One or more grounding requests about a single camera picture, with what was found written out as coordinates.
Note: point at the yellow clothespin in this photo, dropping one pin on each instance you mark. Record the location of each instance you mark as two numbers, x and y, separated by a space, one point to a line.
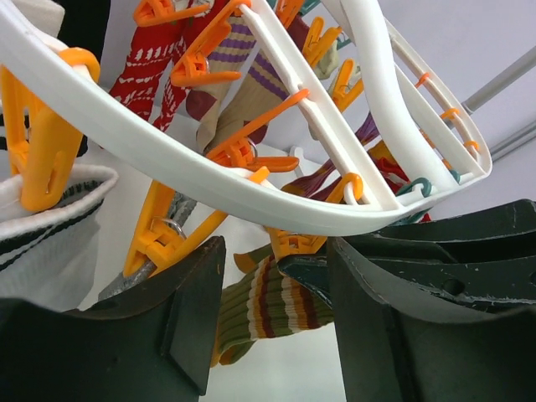
157 203

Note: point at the white oval sock hanger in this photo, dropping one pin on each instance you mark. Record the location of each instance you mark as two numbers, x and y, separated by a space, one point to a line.
452 157

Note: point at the white metal drying rack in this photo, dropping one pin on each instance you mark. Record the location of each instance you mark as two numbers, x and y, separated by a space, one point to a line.
501 81

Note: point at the grey sock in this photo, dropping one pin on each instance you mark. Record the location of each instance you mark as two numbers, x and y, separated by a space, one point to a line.
172 224

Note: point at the black sock pair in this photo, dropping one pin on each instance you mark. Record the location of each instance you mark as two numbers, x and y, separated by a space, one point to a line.
84 24

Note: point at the cream fluffy sock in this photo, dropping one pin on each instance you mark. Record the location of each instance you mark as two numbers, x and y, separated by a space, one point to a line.
330 64

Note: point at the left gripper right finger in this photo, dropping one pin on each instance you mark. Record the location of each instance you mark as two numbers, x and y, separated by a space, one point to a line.
370 306

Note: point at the red santa sock pair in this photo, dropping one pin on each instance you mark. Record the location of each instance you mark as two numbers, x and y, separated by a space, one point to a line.
393 174

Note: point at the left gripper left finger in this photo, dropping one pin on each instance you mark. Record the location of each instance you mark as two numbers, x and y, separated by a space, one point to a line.
156 338

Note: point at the white striped sock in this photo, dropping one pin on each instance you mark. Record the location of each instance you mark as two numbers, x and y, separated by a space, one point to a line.
49 202

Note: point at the purple orange striped sock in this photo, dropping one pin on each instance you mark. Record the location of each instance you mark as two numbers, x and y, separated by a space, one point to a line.
309 186

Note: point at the olive striped sock pair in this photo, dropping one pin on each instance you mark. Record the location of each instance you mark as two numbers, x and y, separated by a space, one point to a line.
263 304

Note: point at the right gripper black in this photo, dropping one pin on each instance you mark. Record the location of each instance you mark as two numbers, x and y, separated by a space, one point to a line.
483 260

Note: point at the red patterned sock pair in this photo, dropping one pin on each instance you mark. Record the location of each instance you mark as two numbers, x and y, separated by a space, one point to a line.
153 45

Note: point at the beige purple striped sock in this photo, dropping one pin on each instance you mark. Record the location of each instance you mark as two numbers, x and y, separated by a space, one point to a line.
222 109

